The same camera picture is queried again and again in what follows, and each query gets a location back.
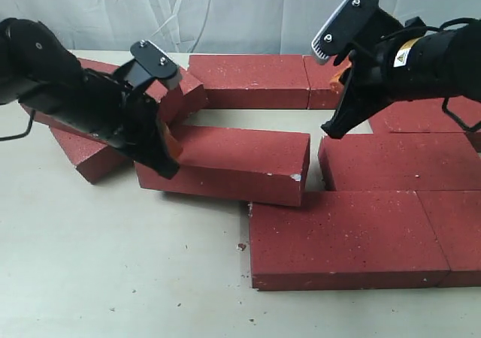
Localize red brick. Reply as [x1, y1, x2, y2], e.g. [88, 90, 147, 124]
[249, 191, 450, 291]
[188, 54, 310, 110]
[418, 191, 480, 288]
[50, 71, 208, 184]
[35, 58, 183, 143]
[369, 97, 480, 134]
[303, 56, 340, 110]

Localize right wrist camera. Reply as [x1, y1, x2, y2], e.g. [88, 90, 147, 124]
[310, 0, 380, 65]

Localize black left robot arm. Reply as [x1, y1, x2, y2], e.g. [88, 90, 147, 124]
[1, 17, 181, 179]

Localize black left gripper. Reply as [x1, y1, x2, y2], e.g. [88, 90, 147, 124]
[48, 59, 183, 179]

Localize red brick second row right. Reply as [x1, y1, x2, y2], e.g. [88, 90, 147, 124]
[318, 133, 480, 192]

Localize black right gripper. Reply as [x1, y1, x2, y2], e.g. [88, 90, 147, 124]
[321, 8, 403, 139]

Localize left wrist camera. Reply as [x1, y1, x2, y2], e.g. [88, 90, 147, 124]
[128, 40, 182, 90]

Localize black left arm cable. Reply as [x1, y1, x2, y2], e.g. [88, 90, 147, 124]
[0, 108, 37, 143]

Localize white backdrop cloth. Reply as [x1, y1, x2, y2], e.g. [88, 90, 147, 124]
[1, 0, 480, 54]

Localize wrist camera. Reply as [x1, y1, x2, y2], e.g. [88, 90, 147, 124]
[310, 0, 380, 65]
[128, 40, 182, 90]

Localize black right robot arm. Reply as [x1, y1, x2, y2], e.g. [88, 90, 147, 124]
[320, 7, 480, 139]

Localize red brick being placed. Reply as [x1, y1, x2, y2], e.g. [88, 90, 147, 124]
[135, 125, 310, 207]

